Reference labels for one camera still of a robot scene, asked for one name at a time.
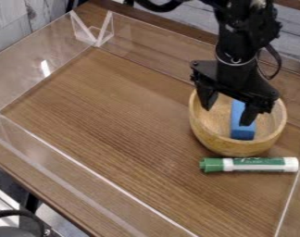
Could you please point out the blue rectangular block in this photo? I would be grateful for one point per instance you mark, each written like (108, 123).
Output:
(240, 132)

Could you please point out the light wooden bowl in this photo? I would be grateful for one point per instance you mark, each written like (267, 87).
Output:
(211, 127)

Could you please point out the clear acrylic tray walls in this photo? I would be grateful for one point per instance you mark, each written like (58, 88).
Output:
(96, 134)

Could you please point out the green and white marker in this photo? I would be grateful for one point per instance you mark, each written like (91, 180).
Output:
(278, 164)

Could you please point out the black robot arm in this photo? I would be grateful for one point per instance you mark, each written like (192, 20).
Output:
(248, 27)

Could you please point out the black metal stand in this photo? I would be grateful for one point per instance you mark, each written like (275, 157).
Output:
(33, 223)

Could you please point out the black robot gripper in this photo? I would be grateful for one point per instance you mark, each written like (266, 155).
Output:
(239, 82)

